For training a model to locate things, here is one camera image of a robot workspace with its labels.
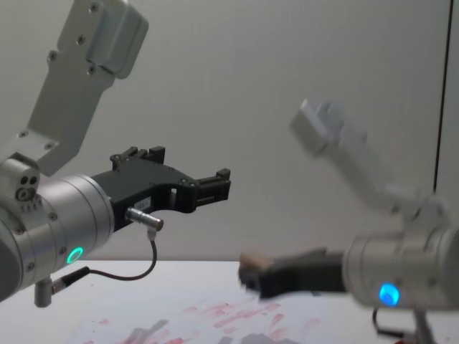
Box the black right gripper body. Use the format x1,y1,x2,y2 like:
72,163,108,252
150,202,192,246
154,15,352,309
261,246,348,300

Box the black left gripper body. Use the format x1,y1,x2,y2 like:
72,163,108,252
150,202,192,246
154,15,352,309
91,158,197,233

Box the small beige brown sponge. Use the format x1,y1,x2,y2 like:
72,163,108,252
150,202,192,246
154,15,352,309
239,252,275,275

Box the white cloth with red stains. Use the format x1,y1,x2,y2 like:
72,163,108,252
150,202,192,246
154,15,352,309
0,259,459,344

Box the thin dark left gripper cable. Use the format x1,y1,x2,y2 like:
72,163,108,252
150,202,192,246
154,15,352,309
49,206,166,293

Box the thin dark gripper cable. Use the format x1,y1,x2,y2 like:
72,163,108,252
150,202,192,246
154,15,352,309
49,206,166,293
372,307,419,340

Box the thin dark right gripper cable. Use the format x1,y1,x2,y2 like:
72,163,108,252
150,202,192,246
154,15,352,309
372,307,419,340

